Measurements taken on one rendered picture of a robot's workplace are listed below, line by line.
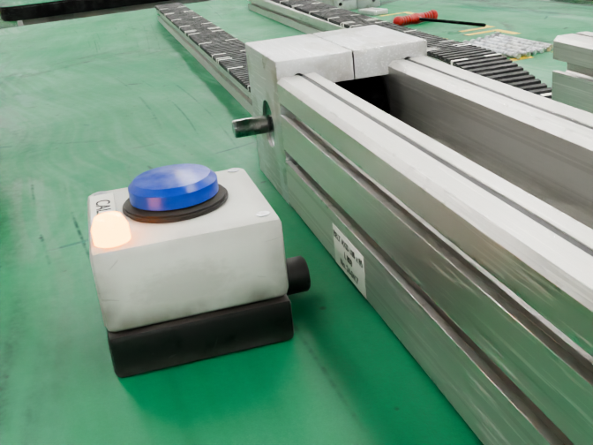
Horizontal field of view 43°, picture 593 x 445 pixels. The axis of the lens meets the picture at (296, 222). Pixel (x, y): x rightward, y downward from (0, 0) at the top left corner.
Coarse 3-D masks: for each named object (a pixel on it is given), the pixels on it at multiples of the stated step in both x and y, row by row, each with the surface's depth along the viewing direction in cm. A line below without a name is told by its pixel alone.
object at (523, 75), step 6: (510, 72) 67; (516, 72) 67; (522, 72) 67; (528, 72) 67; (492, 78) 66; (498, 78) 67; (504, 78) 67; (510, 78) 66; (516, 78) 66; (522, 78) 66; (528, 78) 66; (534, 78) 66
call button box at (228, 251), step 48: (96, 192) 37; (240, 192) 35; (144, 240) 31; (192, 240) 31; (240, 240) 31; (96, 288) 31; (144, 288) 31; (192, 288) 31; (240, 288) 32; (288, 288) 33; (144, 336) 32; (192, 336) 32; (240, 336) 33; (288, 336) 34
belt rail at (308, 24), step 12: (252, 0) 152; (264, 0) 143; (264, 12) 144; (276, 12) 138; (288, 12) 127; (300, 12) 120; (288, 24) 128; (300, 24) 121; (312, 24) 114; (324, 24) 108
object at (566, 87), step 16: (560, 48) 49; (576, 48) 48; (592, 48) 46; (576, 64) 48; (592, 64) 46; (560, 80) 50; (576, 80) 48; (592, 80) 47; (560, 96) 50; (576, 96) 49; (592, 96) 47; (592, 112) 47
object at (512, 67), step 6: (492, 66) 69; (498, 66) 68; (504, 66) 69; (510, 66) 69; (516, 66) 69; (474, 72) 68; (480, 72) 67; (486, 72) 67; (492, 72) 67; (498, 72) 67; (504, 72) 68
